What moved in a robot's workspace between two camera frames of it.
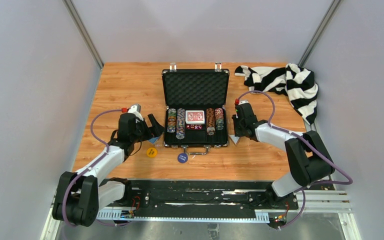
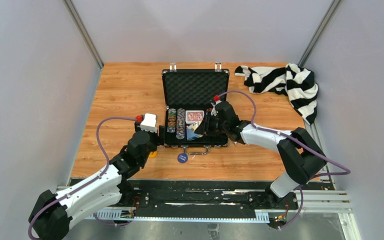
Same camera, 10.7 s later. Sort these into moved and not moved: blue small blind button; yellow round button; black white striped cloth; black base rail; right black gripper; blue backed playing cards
Moved: right black gripper; blue backed playing cards
Not moved: blue small blind button; yellow round button; black base rail; black white striped cloth
